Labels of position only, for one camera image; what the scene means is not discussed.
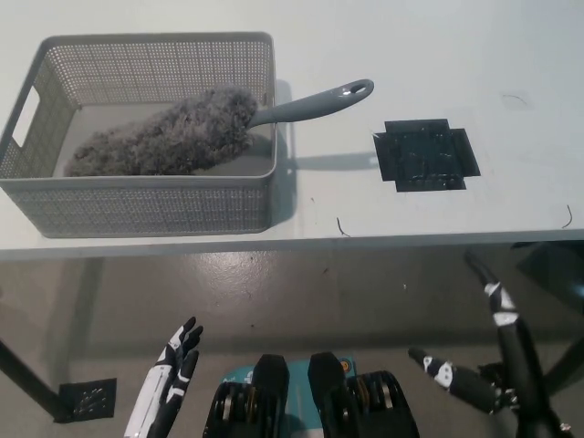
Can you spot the grey perforated plastic basket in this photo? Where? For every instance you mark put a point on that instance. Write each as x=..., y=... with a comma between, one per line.
x=137, y=205

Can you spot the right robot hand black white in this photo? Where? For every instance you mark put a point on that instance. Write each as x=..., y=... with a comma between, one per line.
x=524, y=365

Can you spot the dark fibre strand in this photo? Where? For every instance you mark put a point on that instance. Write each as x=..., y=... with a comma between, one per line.
x=342, y=228
x=518, y=107
x=570, y=219

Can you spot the black robot legs with teal base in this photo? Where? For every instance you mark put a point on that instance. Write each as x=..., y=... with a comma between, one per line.
x=319, y=401

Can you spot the grey fluffy duster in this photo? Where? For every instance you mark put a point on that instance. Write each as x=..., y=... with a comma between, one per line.
x=182, y=132

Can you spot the black tape patch on table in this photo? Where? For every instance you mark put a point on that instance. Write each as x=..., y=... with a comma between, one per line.
x=424, y=155

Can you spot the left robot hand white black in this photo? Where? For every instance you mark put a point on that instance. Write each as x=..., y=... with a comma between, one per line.
x=155, y=388

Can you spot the black table leg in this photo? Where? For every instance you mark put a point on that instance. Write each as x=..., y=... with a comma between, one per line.
x=32, y=381
x=568, y=374

